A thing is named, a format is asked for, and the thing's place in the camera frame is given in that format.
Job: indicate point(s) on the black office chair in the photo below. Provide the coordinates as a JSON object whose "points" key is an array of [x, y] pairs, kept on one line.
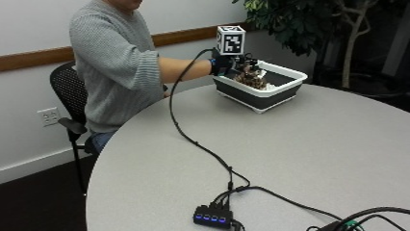
{"points": [[71, 96]]}

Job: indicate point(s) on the black and white tub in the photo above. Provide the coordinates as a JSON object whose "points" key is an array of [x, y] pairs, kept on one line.
{"points": [[260, 91]]}

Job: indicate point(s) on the the person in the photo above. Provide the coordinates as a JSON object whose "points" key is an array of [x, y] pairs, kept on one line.
{"points": [[114, 64]]}

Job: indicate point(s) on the green indoor tree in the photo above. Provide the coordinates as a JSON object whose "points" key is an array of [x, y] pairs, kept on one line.
{"points": [[308, 22]]}

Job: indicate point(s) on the wooden wall rail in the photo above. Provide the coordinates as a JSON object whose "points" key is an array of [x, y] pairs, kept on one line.
{"points": [[43, 57]]}

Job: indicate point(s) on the white marker cube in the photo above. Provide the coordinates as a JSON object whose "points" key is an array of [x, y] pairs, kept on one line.
{"points": [[230, 40]]}

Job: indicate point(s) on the brown spotted soft toy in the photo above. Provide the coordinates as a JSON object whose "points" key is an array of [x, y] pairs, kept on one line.
{"points": [[252, 78]]}

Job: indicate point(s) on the black usb hub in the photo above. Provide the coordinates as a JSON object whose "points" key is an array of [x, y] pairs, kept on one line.
{"points": [[212, 217]]}

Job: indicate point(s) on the white wall outlet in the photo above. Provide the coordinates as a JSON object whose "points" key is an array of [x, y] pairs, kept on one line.
{"points": [[49, 116]]}

